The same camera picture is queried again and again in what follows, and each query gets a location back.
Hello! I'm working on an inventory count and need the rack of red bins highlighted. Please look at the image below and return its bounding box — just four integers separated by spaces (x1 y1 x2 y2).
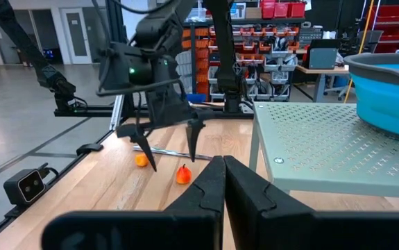
371 2 399 55

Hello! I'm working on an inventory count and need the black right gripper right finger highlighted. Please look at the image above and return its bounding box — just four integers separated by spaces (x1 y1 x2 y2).
223 155 399 250

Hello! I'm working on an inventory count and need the hanging yellow cable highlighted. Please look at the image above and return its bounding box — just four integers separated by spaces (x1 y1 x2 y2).
343 0 376 104

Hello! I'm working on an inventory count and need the grey monitor back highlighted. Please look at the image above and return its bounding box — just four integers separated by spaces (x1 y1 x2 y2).
305 38 339 70

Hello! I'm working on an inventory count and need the grey office chair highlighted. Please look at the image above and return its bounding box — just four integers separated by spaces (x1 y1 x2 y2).
356 29 384 56

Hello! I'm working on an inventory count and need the red storage bin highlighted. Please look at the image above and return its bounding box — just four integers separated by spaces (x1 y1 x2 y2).
274 1 289 19
260 0 275 20
288 1 307 19

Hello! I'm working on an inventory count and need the blue collapsible bowl grey rim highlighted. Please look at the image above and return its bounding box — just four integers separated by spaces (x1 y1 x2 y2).
343 52 399 142

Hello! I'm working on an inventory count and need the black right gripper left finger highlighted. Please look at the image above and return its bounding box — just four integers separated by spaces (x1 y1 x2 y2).
41 155 226 250

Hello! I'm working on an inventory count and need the small orange-red toy pear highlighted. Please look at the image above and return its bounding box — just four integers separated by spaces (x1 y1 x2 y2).
176 163 193 185

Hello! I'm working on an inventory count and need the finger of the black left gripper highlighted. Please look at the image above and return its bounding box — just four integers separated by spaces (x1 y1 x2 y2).
185 109 216 163
115 123 158 173

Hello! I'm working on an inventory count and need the black table-level camera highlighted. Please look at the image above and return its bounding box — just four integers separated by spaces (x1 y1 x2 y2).
3 162 60 209

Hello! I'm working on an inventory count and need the wooden top desk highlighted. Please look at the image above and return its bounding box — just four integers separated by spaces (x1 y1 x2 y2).
295 64 351 104

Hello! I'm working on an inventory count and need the small yellow-orange toy pear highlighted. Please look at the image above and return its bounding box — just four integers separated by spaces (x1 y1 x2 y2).
134 153 151 169

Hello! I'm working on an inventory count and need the black table edge clamp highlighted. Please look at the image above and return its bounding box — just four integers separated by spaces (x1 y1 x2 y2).
75 142 105 157

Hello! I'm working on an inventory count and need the blue bin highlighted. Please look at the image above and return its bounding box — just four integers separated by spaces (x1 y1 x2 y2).
186 92 207 104

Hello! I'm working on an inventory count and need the white door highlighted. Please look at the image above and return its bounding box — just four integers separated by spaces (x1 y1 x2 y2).
60 6 93 66

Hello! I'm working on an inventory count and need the storage bin rack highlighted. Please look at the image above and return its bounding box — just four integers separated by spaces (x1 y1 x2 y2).
180 19 303 102

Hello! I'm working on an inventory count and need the pale green perforated metal shelf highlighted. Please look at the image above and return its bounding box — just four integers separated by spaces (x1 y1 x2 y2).
248 101 399 201

